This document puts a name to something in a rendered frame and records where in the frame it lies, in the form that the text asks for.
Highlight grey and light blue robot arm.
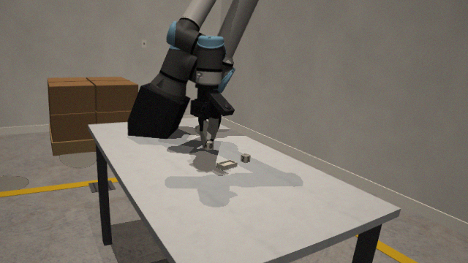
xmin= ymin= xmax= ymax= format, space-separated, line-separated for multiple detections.
xmin=150 ymin=0 xmax=259 ymax=116

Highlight beige cube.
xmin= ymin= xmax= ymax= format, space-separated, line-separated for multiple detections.
xmin=241 ymin=153 xmax=251 ymax=163
xmin=203 ymin=140 xmax=214 ymax=150

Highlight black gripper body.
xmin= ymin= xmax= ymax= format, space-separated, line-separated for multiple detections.
xmin=190 ymin=84 xmax=219 ymax=119

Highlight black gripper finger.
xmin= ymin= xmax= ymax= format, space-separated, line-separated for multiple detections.
xmin=195 ymin=111 xmax=208 ymax=147
xmin=207 ymin=113 xmax=222 ymax=141

